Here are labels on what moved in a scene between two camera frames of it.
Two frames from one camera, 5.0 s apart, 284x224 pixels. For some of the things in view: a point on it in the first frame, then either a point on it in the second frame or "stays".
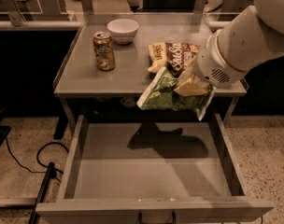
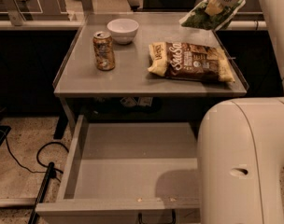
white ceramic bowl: x=123 y=31 stays
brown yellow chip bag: x=174 y=56 stays
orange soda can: x=104 y=50 stays
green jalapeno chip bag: x=161 y=94 to x=198 y=18
